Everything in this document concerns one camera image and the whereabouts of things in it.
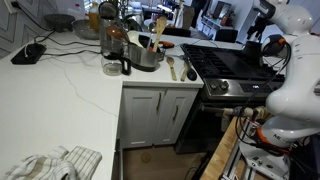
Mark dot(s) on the white spoon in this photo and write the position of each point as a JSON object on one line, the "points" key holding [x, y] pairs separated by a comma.
{"points": [[135, 38]]}

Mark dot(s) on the black cast iron grate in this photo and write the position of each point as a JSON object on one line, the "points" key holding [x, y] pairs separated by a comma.
{"points": [[200, 60], [270, 71]]}

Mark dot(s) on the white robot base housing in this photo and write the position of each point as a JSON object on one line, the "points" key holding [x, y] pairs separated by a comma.
{"points": [[266, 163]]}

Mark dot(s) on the steel utensil holder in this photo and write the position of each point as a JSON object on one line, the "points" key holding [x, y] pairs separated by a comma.
{"points": [[143, 58]]}

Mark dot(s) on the striped kitchen towel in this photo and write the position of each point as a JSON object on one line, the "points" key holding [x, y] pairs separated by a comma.
{"points": [[60, 165]]}

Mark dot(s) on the wooden platform board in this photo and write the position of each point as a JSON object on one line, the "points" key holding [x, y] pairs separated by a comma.
{"points": [[220, 150]]}

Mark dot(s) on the wooden spatula in holder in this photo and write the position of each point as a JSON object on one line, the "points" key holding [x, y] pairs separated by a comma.
{"points": [[160, 28]]}

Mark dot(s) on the black stove control panel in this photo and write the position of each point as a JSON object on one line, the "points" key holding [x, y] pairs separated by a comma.
{"points": [[256, 87]]}

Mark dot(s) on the black plastic spoon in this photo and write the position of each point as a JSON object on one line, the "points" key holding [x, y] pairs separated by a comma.
{"points": [[191, 74]]}

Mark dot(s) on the black ladle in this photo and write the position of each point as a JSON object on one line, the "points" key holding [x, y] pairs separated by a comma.
{"points": [[107, 10]]}

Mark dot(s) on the flat wooden spatula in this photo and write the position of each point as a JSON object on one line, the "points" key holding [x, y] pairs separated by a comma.
{"points": [[184, 73]]}

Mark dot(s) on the copper ladle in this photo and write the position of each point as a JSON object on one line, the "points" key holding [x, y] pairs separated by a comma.
{"points": [[116, 33]]}

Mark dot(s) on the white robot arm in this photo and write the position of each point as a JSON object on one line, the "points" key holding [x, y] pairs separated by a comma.
{"points": [[293, 93]]}

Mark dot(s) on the aluminium frame rail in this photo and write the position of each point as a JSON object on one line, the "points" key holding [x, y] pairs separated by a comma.
{"points": [[233, 166]]}

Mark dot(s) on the wooden spoon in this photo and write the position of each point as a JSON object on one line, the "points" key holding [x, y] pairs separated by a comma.
{"points": [[171, 65]]}

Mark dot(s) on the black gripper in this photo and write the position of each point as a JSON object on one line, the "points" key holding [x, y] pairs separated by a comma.
{"points": [[257, 26]]}

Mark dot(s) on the black chair back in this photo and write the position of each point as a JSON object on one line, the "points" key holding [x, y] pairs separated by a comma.
{"points": [[226, 35]]}

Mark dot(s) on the silver stove knob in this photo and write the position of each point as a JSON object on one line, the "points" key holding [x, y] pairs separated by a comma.
{"points": [[224, 85], [213, 85]]}

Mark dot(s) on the flat black device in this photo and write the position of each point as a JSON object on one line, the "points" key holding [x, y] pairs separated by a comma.
{"points": [[28, 53]]}

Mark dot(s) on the stainless steel gas stove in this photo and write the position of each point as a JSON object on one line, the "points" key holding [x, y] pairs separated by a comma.
{"points": [[235, 87]]}

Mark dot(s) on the glass jar with lid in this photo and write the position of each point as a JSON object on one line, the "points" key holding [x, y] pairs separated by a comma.
{"points": [[113, 56]]}

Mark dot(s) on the metal mixing bowl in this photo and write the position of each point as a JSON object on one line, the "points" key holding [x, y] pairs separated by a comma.
{"points": [[85, 29]]}

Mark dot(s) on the orange bottle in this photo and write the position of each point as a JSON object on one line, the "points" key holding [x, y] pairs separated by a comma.
{"points": [[94, 16]]}

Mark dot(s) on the white cabinet door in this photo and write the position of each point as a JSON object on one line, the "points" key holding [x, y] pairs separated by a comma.
{"points": [[138, 116], [173, 116]]}

